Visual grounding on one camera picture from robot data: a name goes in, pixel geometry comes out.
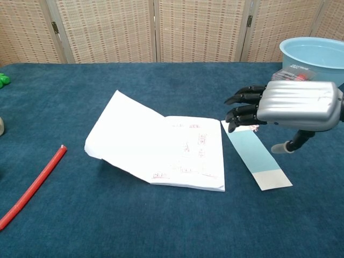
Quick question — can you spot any light blue plastic basin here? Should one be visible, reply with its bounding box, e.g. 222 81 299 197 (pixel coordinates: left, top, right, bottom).
278 37 344 83

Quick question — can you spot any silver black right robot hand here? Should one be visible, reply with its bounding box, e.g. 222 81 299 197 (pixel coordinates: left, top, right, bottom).
224 80 344 154

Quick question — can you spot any white and orange notebook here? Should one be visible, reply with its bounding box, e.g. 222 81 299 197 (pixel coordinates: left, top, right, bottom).
84 90 226 193

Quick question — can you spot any clear box with red parts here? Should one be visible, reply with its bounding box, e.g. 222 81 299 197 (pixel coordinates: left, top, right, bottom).
271 66 317 82

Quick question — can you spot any dark blue tablecloth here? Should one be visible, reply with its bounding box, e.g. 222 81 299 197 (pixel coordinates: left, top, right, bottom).
0 62 344 258

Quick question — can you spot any long red candle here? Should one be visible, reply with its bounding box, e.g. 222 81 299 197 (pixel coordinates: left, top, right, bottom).
0 144 68 231

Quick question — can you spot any woven folding screen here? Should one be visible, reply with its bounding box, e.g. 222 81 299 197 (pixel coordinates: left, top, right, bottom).
0 0 344 68

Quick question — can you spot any light blue bookmark with tassel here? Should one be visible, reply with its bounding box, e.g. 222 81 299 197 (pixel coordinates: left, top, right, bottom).
220 120 293 191

